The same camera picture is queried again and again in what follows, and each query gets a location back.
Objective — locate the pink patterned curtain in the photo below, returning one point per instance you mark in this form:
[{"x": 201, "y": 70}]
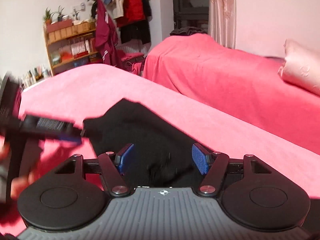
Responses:
[{"x": 222, "y": 22}]

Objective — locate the pink blanket far bed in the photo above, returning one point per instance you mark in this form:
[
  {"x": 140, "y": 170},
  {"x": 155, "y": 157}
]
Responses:
[{"x": 241, "y": 84}]

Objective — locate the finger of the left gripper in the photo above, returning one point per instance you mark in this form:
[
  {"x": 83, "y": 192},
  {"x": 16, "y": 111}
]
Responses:
[{"x": 42, "y": 128}]

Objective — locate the dark window frame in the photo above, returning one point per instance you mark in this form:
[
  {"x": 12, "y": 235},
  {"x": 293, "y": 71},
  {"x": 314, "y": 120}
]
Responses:
[{"x": 191, "y": 13}]

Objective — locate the dark red hanging garment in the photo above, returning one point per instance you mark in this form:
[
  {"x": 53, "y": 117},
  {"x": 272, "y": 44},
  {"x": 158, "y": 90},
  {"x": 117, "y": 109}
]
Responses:
[{"x": 106, "y": 37}]

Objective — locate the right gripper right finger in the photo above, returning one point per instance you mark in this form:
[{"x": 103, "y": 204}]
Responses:
[{"x": 213, "y": 166}]

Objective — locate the pink blanket bed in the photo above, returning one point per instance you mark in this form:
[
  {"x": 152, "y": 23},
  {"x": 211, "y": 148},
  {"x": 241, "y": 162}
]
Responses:
[
  {"x": 241, "y": 84},
  {"x": 269, "y": 190}
]

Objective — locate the dark clothes pile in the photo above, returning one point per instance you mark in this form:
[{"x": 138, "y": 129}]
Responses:
[{"x": 187, "y": 31}]

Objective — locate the pink blanket near bed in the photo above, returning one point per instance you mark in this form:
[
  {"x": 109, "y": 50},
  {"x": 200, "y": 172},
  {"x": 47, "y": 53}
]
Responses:
[{"x": 269, "y": 190}]

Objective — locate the wooden shelf unit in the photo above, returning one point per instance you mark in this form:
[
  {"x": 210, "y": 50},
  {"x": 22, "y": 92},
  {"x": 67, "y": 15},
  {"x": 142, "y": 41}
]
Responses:
[{"x": 70, "y": 44}]

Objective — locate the red and black jacket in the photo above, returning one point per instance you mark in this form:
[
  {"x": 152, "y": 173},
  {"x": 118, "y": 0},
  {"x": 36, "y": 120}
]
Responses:
[{"x": 134, "y": 25}]

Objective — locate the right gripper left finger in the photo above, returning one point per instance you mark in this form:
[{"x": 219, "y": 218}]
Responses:
[{"x": 113, "y": 166}]

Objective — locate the black knit pants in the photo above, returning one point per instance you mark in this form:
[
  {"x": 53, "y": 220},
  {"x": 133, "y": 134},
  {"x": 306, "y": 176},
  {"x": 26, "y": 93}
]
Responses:
[{"x": 162, "y": 156}]

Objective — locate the cream embossed pillow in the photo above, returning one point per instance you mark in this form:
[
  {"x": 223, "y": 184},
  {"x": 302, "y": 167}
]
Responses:
[{"x": 301, "y": 67}]

